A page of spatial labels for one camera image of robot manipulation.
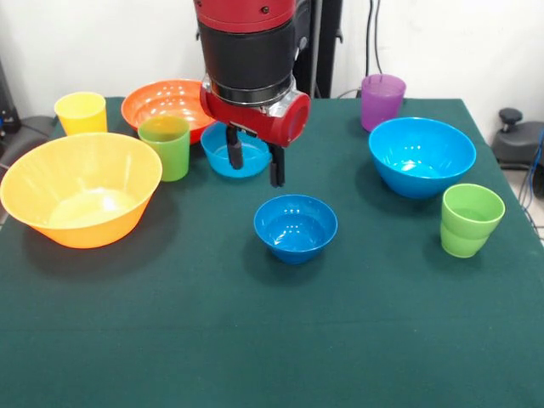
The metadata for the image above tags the red-orange bowl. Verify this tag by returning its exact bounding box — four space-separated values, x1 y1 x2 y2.
121 78 218 145

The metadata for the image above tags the large blue bowl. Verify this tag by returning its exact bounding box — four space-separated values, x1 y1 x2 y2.
367 116 478 200

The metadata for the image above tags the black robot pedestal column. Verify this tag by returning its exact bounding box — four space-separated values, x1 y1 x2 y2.
195 0 343 99

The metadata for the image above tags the grey black stand base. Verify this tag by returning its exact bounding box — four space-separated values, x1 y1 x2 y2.
0 114 59 171
490 107 544 171

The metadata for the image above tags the black hanging cable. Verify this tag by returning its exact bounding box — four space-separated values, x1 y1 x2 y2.
365 0 386 76

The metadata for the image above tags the black equipment cabinet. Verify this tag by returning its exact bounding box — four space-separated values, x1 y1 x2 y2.
0 59 22 137

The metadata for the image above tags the small dark blue bowl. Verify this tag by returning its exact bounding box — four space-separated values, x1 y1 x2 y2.
253 194 339 265

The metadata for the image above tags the yellow cup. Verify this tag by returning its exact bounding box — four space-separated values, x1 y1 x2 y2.
54 91 108 137

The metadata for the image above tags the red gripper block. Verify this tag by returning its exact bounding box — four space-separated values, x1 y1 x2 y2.
199 76 312 189

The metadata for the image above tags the purple cup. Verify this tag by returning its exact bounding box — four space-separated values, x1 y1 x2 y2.
360 73 408 133

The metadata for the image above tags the large yellow-orange bowl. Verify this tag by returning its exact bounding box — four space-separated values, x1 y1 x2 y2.
0 132 164 250

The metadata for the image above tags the ridged green cup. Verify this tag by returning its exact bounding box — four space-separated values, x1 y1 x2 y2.
439 183 507 259

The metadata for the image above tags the dark green tablecloth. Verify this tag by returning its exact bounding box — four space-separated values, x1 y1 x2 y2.
0 96 544 408

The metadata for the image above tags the tangle of floor cables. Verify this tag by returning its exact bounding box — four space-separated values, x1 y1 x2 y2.
518 127 544 239

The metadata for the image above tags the small light blue bowl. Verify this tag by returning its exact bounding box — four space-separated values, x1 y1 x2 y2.
200 122 274 179

